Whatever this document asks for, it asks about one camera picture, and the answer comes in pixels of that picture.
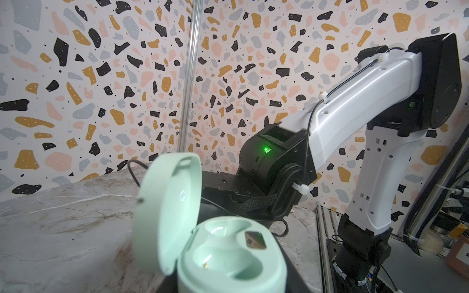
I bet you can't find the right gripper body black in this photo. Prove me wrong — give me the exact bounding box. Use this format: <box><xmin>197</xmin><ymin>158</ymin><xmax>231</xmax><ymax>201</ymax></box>
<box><xmin>202</xmin><ymin>171</ymin><xmax>276</xmax><ymax>222</ymax></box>

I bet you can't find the mint green earbud charging case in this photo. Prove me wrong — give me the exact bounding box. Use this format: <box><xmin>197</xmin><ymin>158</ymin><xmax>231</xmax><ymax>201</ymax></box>
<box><xmin>132</xmin><ymin>153</ymin><xmax>288</xmax><ymax>293</ymax></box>

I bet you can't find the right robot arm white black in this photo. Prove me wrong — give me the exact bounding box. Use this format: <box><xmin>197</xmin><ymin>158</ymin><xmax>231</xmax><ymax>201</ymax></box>
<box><xmin>202</xmin><ymin>33</ymin><xmax>462</xmax><ymax>293</ymax></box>

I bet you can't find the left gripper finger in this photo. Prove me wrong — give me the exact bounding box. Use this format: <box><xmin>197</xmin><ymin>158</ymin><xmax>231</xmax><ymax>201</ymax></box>
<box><xmin>282</xmin><ymin>252</ymin><xmax>311</xmax><ymax>293</ymax></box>

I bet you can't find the aluminium rail frame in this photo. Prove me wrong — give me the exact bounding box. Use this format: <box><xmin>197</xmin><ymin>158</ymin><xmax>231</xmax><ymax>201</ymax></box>
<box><xmin>315</xmin><ymin>205</ymin><xmax>341</xmax><ymax>293</ymax></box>

